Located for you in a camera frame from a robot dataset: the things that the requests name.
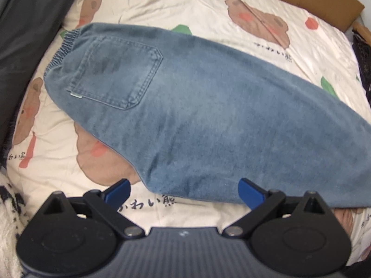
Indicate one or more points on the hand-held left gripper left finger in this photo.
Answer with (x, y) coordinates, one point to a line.
(117, 192)

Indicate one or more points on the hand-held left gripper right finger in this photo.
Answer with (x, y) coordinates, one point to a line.
(250, 192)

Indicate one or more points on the blue denim jeans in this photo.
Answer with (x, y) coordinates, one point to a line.
(217, 107)

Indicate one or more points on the white fluffy plush toy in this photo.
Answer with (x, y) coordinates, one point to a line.
(11, 223)

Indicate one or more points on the leopard print garment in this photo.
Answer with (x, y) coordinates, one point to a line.
(363, 60)

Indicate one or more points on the cream bear print bed sheet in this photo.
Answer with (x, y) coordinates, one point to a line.
(203, 8)

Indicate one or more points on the brown folded garment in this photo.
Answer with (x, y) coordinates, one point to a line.
(361, 28)

